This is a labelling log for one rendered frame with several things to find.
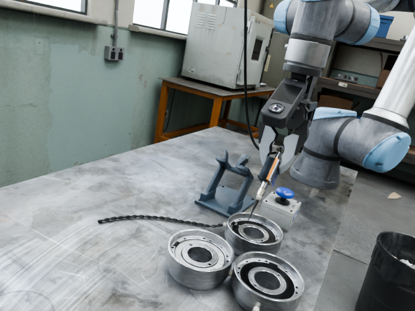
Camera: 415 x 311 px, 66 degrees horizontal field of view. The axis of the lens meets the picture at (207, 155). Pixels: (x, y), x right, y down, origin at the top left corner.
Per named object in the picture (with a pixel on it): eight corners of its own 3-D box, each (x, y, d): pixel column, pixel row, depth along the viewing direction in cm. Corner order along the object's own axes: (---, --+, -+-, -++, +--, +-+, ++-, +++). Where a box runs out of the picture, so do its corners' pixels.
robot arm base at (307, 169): (296, 165, 111) (304, 138, 108) (340, 180, 105) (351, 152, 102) (283, 176, 98) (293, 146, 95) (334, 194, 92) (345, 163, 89)
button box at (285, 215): (288, 232, 68) (294, 212, 66) (257, 219, 71) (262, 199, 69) (297, 218, 75) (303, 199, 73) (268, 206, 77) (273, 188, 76)
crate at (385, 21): (385, 42, 364) (391, 21, 357) (386, 39, 331) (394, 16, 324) (337, 34, 383) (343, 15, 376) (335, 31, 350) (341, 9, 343)
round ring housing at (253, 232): (284, 245, 63) (289, 227, 62) (267, 273, 54) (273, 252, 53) (236, 223, 67) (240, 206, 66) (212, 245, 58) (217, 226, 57)
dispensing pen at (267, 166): (239, 215, 62) (273, 139, 65) (244, 219, 65) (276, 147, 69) (249, 219, 61) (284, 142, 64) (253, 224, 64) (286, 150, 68)
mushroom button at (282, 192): (286, 216, 69) (292, 195, 67) (268, 209, 70) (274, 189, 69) (291, 210, 72) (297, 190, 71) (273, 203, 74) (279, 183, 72)
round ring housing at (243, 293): (240, 263, 55) (246, 242, 54) (301, 289, 52) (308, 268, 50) (218, 302, 46) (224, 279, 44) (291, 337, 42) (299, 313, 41)
